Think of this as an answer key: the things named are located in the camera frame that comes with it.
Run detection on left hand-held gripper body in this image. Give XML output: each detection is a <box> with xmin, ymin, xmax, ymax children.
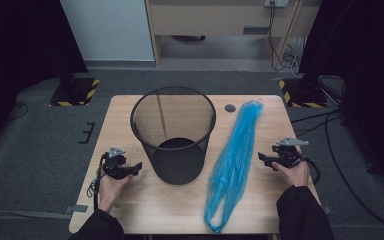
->
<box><xmin>101</xmin><ymin>145</ymin><xmax>135</xmax><ymax>181</ymax></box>

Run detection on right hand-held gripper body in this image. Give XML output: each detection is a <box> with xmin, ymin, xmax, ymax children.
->
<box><xmin>271</xmin><ymin>136</ymin><xmax>310</xmax><ymax>169</ymax></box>

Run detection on blue plastic bag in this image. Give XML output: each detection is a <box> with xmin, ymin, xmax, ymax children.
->
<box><xmin>203</xmin><ymin>99</ymin><xmax>264</xmax><ymax>234</ymax></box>

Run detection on black mesh wastebasket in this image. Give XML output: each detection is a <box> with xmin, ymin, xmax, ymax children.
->
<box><xmin>129</xmin><ymin>85</ymin><xmax>218</xmax><ymax>186</ymax></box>

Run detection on person's right hand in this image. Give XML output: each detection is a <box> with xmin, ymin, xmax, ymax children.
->
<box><xmin>271</xmin><ymin>148</ymin><xmax>311</xmax><ymax>188</ymax></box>

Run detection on person's left hand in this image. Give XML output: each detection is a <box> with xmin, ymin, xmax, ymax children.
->
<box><xmin>97</xmin><ymin>173</ymin><xmax>134</xmax><ymax>214</ymax></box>

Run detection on black floor tape mark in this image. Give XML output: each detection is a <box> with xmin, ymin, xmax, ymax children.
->
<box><xmin>78</xmin><ymin>121</ymin><xmax>97</xmax><ymax>145</ymax></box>

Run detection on black stand base striped edge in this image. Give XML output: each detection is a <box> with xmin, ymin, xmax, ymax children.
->
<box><xmin>49</xmin><ymin>77</ymin><xmax>101</xmax><ymax>108</ymax></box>
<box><xmin>278</xmin><ymin>78</ymin><xmax>329</xmax><ymax>109</ymax></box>

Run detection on black tripod legs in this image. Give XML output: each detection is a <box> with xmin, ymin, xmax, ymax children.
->
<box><xmin>316</xmin><ymin>75</ymin><xmax>345</xmax><ymax>105</ymax></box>

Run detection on black curtain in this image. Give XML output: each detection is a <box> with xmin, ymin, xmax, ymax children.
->
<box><xmin>298</xmin><ymin>0</ymin><xmax>384</xmax><ymax>201</ymax></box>
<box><xmin>0</xmin><ymin>0</ymin><xmax>89</xmax><ymax>156</ymax></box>

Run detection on white panel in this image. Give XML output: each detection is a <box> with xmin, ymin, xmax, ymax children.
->
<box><xmin>59</xmin><ymin>0</ymin><xmax>156</xmax><ymax>62</ymax></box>

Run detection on light wooden desk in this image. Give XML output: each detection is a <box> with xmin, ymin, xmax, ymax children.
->
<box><xmin>145</xmin><ymin>0</ymin><xmax>323</xmax><ymax>67</ymax></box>

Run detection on grey power strip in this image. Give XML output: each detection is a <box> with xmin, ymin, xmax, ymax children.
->
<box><xmin>264</xmin><ymin>0</ymin><xmax>290</xmax><ymax>8</ymax></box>

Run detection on left hand-held gripper cable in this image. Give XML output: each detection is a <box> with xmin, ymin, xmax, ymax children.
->
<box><xmin>86</xmin><ymin>153</ymin><xmax>109</xmax><ymax>212</ymax></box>

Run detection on hand-held gripper cable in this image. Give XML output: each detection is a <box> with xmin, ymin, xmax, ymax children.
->
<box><xmin>86</xmin><ymin>153</ymin><xmax>109</xmax><ymax>212</ymax></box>
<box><xmin>301</xmin><ymin>156</ymin><xmax>322</xmax><ymax>186</ymax></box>

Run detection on right hand-held gripper cable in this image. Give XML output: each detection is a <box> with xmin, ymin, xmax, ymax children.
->
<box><xmin>301</xmin><ymin>156</ymin><xmax>322</xmax><ymax>186</ymax></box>

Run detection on pair of black floor cables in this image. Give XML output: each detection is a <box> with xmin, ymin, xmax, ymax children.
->
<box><xmin>290</xmin><ymin>109</ymin><xmax>344</xmax><ymax>138</ymax></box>

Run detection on long black floor cable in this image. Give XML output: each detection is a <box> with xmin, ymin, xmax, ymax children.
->
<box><xmin>324</xmin><ymin>113</ymin><xmax>384</xmax><ymax>235</ymax></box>

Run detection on black power cables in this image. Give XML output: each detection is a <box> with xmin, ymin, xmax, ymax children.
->
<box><xmin>267</xmin><ymin>1</ymin><xmax>303</xmax><ymax>73</ymax></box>

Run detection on thin black floor cable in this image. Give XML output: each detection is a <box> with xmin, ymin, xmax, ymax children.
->
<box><xmin>5</xmin><ymin>102</ymin><xmax>30</xmax><ymax>122</ymax></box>

